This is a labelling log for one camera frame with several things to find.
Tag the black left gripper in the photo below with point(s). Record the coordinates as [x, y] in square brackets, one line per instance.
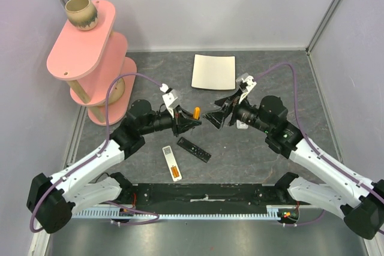
[183, 121]

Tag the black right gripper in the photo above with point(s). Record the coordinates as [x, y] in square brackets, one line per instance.
[231, 112]

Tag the orange handle screwdriver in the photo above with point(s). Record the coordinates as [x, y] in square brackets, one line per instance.
[196, 113]

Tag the black remote control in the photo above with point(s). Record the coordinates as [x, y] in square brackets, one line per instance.
[194, 150]

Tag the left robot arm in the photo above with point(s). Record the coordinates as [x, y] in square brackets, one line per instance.
[53, 200]

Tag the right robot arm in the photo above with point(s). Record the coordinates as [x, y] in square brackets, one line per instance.
[357, 200]

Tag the white remote control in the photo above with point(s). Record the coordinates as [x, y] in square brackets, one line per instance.
[171, 161]

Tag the small white box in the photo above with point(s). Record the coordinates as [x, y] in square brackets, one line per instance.
[241, 125]

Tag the white square plate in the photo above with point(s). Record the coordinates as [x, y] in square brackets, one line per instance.
[213, 72]

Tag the beige cup on lower shelf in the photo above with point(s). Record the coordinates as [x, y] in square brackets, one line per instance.
[117, 91]

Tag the pink three tier shelf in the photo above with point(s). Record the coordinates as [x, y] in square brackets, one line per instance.
[91, 62]

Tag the beige ceramic mug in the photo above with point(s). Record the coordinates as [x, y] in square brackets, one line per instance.
[82, 14]

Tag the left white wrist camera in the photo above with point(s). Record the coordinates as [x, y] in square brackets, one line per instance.
[171, 99]

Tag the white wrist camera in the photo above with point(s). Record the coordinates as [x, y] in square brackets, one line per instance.
[246, 84]
[171, 99]

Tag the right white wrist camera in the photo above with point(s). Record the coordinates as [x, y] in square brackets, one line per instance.
[246, 84]

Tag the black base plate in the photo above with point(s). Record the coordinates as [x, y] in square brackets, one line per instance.
[204, 197]

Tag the light blue cable duct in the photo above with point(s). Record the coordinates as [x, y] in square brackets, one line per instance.
[268, 213]

